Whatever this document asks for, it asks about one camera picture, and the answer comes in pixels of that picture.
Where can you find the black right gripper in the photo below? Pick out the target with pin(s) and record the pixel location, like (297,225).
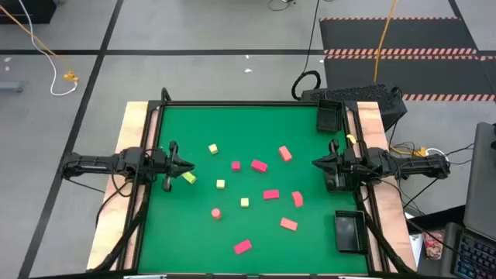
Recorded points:
(341,166)

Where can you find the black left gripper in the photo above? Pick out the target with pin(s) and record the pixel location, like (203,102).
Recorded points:
(166,166)

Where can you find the yellow-green cube block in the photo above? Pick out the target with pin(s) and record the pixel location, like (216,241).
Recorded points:
(220,184)
(244,202)
(213,149)

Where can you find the salmon rectangular block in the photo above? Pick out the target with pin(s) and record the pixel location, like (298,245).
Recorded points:
(288,224)
(297,199)
(285,153)

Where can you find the red rectangular block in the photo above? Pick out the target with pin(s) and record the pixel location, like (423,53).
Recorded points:
(243,246)
(259,166)
(271,194)

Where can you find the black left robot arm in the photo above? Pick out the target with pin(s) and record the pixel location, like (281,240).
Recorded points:
(97,162)

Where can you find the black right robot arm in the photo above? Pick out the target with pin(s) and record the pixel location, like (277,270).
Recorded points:
(407,164)

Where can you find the yellow-green rectangular block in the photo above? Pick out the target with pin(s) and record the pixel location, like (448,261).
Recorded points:
(190,178)

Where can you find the black slotted plastic basket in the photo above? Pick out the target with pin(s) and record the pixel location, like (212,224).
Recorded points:
(329,116)
(350,231)

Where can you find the small red cube block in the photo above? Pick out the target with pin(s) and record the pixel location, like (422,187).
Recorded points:
(236,166)

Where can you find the salmon cylinder block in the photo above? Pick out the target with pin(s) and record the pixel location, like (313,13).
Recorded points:
(216,213)

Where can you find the wooden table side board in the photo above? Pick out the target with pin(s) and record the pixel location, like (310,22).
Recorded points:
(372,120)
(129,124)

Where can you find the black perforated computer tower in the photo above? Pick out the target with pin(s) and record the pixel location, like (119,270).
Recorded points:
(360,95)

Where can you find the green felt table mat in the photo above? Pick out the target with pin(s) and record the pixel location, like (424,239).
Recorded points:
(252,128)

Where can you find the black striped-edge floor mat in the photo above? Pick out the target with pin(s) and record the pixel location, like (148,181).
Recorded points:
(348,35)
(348,73)

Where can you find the red snack packet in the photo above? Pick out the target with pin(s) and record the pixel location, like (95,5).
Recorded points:
(434,245)

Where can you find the grey laptop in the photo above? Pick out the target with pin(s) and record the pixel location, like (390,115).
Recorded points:
(482,174)

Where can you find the black backlit keyboard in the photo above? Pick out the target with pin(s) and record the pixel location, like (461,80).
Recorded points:
(476,259)

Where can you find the dark floor cabinet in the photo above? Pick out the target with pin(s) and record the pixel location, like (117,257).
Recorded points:
(27,9)

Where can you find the black metal table frame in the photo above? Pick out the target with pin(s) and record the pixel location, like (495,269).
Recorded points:
(248,103)

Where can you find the grey floor bracket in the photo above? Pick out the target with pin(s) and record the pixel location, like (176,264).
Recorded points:
(11,86)

